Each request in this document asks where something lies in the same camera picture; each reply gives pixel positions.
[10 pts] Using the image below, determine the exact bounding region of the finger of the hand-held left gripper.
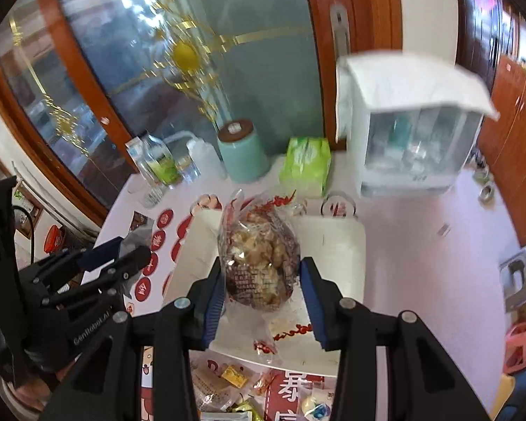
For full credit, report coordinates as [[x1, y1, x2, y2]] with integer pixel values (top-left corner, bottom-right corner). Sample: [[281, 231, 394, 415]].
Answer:
[[41, 246, 152, 308], [20, 236, 129, 283]]

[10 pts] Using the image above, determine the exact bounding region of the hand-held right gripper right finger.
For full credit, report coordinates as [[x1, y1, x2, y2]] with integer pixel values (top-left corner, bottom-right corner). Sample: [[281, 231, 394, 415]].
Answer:
[[300, 256, 487, 421]]

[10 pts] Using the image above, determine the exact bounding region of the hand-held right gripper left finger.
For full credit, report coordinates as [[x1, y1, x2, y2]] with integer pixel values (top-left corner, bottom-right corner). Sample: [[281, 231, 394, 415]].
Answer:
[[48, 258, 227, 421]]

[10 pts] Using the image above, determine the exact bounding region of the white plastic tray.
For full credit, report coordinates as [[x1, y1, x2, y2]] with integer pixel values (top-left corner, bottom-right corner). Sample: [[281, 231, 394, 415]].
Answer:
[[162, 208, 367, 370]]

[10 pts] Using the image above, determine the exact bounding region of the clear bag of brown snacks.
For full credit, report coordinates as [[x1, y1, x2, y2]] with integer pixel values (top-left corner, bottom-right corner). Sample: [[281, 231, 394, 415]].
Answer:
[[217, 188, 301, 313]]

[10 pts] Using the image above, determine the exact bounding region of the blue and white snack packet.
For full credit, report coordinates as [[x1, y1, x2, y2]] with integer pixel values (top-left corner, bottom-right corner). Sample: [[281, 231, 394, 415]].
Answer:
[[300, 397, 334, 421]]

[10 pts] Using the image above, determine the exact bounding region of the person's left hand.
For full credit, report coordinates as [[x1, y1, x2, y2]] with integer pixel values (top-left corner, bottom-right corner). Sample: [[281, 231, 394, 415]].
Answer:
[[2, 379, 53, 409]]

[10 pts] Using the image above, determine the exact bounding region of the dark snack packet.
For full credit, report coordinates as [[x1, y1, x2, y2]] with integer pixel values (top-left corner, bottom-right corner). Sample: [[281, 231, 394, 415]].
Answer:
[[129, 211, 155, 234]]

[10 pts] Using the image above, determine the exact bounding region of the red round object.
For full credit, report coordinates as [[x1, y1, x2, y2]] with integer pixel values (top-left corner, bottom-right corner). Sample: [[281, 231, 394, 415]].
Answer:
[[44, 225, 67, 253]]

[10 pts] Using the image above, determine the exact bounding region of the yellow snack packet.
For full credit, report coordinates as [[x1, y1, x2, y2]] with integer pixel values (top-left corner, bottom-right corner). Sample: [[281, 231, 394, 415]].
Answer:
[[221, 365, 251, 389]]

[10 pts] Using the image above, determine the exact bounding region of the clear glass cup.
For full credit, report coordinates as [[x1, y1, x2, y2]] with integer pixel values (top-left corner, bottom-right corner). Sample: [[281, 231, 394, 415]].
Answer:
[[134, 180, 166, 208], [320, 192, 358, 220]]

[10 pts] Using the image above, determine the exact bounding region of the clear snack packet brown print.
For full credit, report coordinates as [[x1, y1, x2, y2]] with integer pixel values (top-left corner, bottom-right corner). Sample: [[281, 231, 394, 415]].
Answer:
[[190, 360, 240, 413]]

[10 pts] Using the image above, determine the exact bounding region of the orange snack packet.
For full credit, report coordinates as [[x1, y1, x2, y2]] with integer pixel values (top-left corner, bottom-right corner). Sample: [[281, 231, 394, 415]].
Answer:
[[251, 370, 278, 397]]

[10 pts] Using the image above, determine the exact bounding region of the green gold snack packet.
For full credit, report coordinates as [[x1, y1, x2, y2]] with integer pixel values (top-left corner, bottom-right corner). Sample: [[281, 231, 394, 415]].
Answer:
[[228, 397, 264, 421]]

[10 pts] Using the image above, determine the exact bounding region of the plastic bottle with green label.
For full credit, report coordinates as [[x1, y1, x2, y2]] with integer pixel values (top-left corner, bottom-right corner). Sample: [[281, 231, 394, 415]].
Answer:
[[141, 133, 183, 187]]

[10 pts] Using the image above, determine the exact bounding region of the white plastic jug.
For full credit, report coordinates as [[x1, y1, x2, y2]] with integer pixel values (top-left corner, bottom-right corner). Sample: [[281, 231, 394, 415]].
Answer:
[[186, 138, 222, 177]]

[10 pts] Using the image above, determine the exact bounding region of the green tissue pack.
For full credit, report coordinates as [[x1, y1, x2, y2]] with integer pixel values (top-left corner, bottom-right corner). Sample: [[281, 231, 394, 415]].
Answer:
[[279, 137, 332, 198]]

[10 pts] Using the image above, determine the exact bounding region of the teal canister with brown lid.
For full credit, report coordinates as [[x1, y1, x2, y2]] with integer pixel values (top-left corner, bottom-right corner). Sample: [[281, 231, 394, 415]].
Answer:
[[217, 119, 271, 182]]

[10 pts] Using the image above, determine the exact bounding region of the white countertop appliance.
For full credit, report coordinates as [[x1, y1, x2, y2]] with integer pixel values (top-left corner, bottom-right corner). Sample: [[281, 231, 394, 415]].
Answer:
[[355, 96, 485, 199]]

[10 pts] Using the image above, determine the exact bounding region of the glass sliding door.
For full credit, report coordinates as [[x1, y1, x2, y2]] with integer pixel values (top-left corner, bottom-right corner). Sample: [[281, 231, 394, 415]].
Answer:
[[0, 0, 334, 224]]

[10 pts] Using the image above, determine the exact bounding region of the yellow plastic object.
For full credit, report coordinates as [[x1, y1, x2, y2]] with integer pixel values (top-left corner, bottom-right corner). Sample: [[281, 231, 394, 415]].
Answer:
[[488, 373, 516, 420]]

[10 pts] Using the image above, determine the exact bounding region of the grey plastic stool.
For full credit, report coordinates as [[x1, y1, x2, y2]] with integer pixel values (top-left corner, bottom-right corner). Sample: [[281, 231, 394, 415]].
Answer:
[[499, 241, 526, 313]]

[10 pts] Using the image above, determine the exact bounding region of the pink plastic stool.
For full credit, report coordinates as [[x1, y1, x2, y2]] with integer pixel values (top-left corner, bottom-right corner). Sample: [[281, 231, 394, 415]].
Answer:
[[504, 320, 526, 376]]

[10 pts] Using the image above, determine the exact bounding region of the wooden cabinet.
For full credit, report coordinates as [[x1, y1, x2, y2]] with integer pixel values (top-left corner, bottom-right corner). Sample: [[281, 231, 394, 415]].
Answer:
[[477, 48, 526, 246]]

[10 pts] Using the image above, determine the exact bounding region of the dark wooden door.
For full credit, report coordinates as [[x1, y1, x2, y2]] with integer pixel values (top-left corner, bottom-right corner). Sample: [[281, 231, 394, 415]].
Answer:
[[456, 0, 521, 95]]

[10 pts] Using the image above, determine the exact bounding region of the metal door handle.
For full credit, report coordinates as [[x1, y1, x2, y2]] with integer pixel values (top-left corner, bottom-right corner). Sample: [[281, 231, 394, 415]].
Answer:
[[330, 4, 350, 60]]

